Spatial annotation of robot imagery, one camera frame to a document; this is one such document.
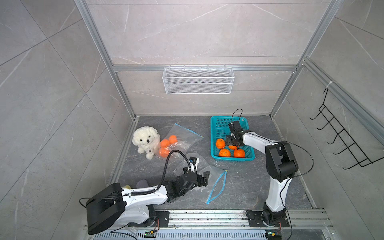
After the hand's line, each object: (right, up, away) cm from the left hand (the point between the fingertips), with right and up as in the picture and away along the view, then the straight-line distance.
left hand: (204, 169), depth 80 cm
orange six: (-20, +15, +20) cm, 32 cm away
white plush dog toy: (-33, +16, +4) cm, 37 cm away
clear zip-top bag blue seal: (+6, -4, -4) cm, 8 cm away
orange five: (-25, +12, +16) cm, 32 cm away
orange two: (+13, +7, +10) cm, 18 cm away
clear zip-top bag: (-17, +15, +20) cm, 30 cm away
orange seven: (-24, +9, +10) cm, 28 cm away
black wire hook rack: (+62, +20, -12) cm, 67 cm away
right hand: (+21, +14, +21) cm, 33 cm away
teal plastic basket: (+13, +21, +31) cm, 40 cm away
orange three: (+11, +12, +18) cm, 24 cm away
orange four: (+19, +10, +13) cm, 25 cm away
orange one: (+23, +6, +11) cm, 26 cm away
